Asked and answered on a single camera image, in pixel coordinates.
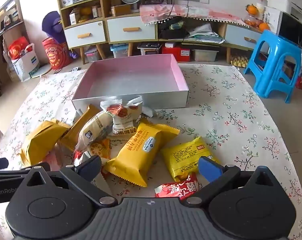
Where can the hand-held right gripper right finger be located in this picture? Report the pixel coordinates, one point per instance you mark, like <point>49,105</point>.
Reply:
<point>208,168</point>

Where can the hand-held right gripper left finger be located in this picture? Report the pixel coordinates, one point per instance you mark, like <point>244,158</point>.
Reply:
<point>90,167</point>

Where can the small red white packet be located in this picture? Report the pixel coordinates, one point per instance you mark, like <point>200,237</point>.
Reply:
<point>78,156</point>

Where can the orange printed snack packet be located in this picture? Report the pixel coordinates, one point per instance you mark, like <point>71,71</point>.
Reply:
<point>98,148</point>

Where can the clear rice cracker packet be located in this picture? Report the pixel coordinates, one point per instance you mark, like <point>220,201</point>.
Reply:
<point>93,130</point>

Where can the large yellow biscuit packet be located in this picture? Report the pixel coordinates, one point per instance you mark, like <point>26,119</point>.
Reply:
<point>131,160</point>

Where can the red packet white lettering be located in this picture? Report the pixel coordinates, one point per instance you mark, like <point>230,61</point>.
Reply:
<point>171,190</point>

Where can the yellow pleated snack packet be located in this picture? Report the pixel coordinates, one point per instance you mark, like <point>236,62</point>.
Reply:
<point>40,140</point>

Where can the white packet black lettering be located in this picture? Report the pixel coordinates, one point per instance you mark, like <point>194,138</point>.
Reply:
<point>126,127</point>

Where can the white packet red print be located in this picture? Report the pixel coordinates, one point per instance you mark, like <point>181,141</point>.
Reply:
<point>118,111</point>

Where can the small silver blue wrapper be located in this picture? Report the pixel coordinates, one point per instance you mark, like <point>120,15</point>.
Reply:
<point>148,111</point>

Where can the silver box pink inside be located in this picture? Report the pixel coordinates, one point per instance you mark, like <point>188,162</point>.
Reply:
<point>131,80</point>

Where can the floral tablecloth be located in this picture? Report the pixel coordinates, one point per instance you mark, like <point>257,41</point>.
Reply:
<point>228,120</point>

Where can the small black white remote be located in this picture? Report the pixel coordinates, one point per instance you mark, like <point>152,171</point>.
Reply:
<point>75,69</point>

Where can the round white tray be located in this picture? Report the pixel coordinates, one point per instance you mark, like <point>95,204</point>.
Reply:
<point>42,71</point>

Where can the white paper shopping bag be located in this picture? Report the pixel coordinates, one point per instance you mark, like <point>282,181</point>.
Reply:
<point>25,65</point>

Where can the yellow egg tray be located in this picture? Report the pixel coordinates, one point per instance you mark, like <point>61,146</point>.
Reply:
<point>238,60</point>

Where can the clear box pink contents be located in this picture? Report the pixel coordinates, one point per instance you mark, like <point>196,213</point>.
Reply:
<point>92,55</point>

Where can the clear plastic storage box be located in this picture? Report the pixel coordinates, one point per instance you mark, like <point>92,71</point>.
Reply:
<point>204,55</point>

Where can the red gift bag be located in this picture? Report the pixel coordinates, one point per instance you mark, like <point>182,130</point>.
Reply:
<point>17,48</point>

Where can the red gold printed bag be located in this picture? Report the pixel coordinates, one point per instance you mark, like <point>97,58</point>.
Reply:
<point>55,55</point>

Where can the blue lid storage box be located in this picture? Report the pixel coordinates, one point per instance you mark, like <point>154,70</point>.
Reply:
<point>119,51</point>

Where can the red box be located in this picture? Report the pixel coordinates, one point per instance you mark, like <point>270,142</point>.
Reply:
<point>173,53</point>

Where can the small white flat box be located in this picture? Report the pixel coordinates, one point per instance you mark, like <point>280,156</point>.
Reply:
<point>170,45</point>

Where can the black and white device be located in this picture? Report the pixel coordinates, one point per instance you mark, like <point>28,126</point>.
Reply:
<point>148,48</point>

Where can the loose pile of papers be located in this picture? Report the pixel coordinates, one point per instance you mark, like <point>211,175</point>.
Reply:
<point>203,33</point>

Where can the brown wooden rack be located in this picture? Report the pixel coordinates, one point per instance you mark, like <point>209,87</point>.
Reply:
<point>14,30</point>

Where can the low wooden console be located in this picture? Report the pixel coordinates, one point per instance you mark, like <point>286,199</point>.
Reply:
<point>222,32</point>

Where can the black bag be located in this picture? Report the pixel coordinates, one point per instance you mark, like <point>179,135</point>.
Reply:
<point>171,33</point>

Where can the blue plastic stool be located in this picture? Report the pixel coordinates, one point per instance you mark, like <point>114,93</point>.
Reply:
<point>273,42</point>

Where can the purple plush toy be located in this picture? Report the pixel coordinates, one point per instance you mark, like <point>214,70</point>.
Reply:
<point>52,22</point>

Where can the orange fruit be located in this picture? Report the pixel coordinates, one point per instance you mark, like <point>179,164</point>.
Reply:
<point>264,27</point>
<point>252,10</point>

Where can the glass jar with oranges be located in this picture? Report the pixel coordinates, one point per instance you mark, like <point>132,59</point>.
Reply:
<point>251,21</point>

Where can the yellow fruit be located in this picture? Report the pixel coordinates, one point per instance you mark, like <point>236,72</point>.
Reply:
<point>85,12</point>

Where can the small brown box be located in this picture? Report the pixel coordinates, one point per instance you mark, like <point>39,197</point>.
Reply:
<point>95,11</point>

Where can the pink fringed cloth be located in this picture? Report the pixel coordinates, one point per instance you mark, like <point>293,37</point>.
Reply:
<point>203,11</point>

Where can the flat cardboard box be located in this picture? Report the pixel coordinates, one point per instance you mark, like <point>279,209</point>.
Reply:
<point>121,10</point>

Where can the black microwave oven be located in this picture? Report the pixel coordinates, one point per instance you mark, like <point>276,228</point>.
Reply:
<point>291,28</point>

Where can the white printed box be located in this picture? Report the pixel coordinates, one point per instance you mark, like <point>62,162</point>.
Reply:
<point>269,17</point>

